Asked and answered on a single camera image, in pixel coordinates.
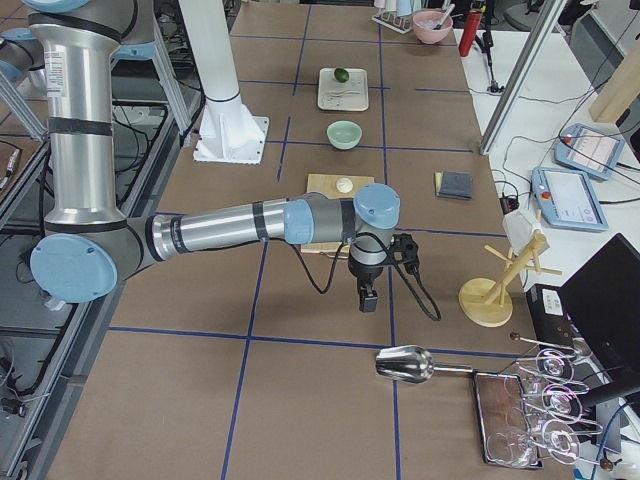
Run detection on white steamed bun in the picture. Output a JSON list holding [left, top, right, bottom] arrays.
[[335, 177, 354, 193]]

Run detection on light green bowl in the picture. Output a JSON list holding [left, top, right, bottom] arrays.
[[326, 120, 363, 150]]

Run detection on pink mixing bowl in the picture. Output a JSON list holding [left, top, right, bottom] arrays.
[[412, 10, 453, 45]]

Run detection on steel scoop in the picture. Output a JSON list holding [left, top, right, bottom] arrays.
[[375, 345, 474, 384]]

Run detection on wooden mug tree stand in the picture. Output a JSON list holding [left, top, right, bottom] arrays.
[[458, 229, 562, 328]]

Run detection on bamboo cutting board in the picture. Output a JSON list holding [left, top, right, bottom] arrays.
[[301, 173, 375, 255]]

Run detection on grey yellow folded cloth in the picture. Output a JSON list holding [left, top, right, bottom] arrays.
[[434, 171, 474, 200]]

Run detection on white cup on stand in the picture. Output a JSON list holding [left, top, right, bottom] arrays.
[[502, 209, 542, 255]]

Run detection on dark tray with glass rack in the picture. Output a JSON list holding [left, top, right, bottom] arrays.
[[472, 338, 604, 470]]

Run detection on cream bear print tray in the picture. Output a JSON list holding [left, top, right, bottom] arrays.
[[317, 68, 369, 112]]

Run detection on near blue teach pendant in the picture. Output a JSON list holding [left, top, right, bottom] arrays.
[[531, 167, 609, 232]]

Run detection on blue teach pendant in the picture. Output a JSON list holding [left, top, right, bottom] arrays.
[[531, 167, 609, 232], [554, 123, 626, 181]]

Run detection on green lime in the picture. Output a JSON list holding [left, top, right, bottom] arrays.
[[333, 68, 350, 83]]

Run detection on black monitor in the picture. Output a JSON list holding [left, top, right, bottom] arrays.
[[560, 233, 639, 373]]

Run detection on far blue teach pendant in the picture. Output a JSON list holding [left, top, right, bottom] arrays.
[[554, 123, 626, 181]]

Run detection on dish rack with cups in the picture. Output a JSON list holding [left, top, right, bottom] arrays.
[[371, 0, 425, 34]]

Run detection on red bottle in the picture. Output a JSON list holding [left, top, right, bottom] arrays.
[[458, 9, 483, 57]]

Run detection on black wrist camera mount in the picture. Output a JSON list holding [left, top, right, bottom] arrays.
[[390, 233, 420, 276]]

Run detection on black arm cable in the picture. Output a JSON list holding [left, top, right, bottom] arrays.
[[292, 239, 443, 322]]

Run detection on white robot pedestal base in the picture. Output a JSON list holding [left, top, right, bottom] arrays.
[[179, 0, 269, 165]]

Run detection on aluminium frame post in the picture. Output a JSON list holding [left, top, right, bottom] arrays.
[[479, 0, 567, 155]]

